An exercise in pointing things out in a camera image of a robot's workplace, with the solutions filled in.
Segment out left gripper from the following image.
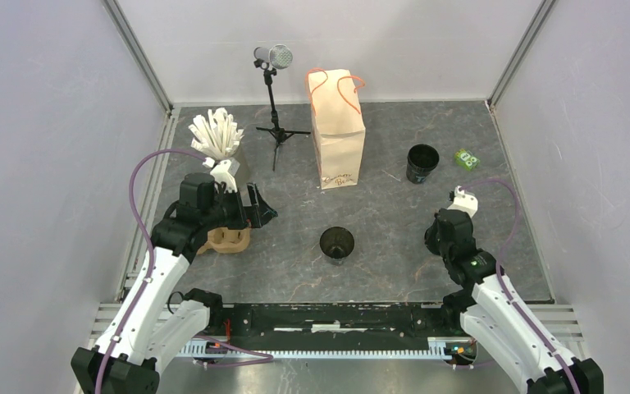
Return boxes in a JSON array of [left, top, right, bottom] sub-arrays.
[[202, 181, 276, 231]]

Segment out black coffee cup with print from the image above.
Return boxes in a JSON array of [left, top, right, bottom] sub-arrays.
[[319, 227, 355, 266]]

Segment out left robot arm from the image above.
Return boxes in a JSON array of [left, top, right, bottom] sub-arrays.
[[71, 173, 278, 393]]

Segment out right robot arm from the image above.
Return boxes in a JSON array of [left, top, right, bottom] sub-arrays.
[[424, 208, 605, 393]]

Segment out brown paper takeout bag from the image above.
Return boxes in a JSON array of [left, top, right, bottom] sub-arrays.
[[305, 68, 366, 190]]

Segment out brown cardboard cup carrier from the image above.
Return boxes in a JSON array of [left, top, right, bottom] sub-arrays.
[[197, 227, 251, 255]]

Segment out grey cup holding straws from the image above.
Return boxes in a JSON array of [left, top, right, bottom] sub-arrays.
[[230, 147, 251, 187]]

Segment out green toy block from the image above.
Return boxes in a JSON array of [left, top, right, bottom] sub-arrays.
[[454, 149, 481, 172]]

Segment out bundle of white wrapped straws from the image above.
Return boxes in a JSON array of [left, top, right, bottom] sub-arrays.
[[188, 108, 244, 161]]

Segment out microphone on black tripod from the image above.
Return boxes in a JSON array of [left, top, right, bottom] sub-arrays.
[[253, 44, 311, 171]]

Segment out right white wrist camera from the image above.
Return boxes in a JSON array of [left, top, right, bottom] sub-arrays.
[[448, 186, 478, 218]]

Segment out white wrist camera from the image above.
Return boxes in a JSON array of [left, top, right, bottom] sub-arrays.
[[448, 186, 478, 218], [203, 157, 240, 193]]

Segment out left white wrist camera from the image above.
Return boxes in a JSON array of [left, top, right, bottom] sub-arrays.
[[203, 157, 240, 193]]

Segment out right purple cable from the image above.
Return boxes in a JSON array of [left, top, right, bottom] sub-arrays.
[[459, 178, 582, 394]]

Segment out purple cable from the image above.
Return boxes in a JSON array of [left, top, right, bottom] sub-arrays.
[[93, 149, 276, 394], [459, 178, 582, 394]]

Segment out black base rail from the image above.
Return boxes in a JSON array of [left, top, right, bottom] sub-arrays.
[[211, 302, 468, 351]]

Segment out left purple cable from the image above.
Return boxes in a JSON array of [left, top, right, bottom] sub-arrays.
[[93, 149, 276, 394]]

